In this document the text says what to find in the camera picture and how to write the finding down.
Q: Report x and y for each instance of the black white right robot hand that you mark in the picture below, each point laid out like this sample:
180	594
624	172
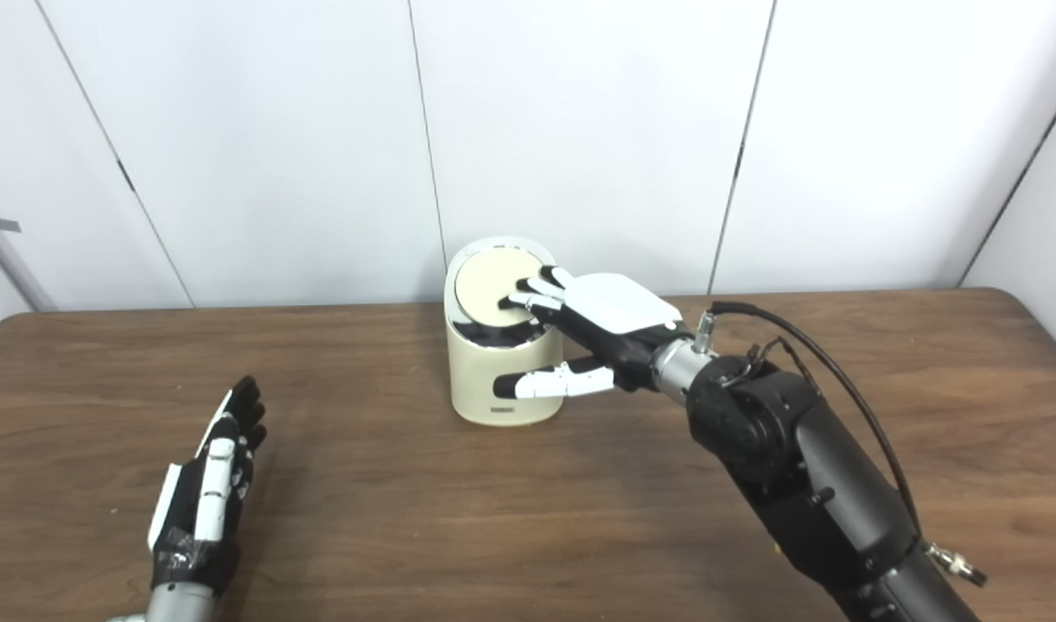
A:
614	328

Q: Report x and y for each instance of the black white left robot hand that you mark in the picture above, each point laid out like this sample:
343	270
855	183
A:
200	544

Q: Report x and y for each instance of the cream-colored bin body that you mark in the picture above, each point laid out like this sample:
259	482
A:
502	371

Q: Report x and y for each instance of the cream round bin lid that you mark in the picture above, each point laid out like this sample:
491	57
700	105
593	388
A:
489	289

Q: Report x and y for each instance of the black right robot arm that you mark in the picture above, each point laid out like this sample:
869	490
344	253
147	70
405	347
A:
804	466

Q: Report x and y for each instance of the gray wall corner strip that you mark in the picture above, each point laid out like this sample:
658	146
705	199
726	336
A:
9	255

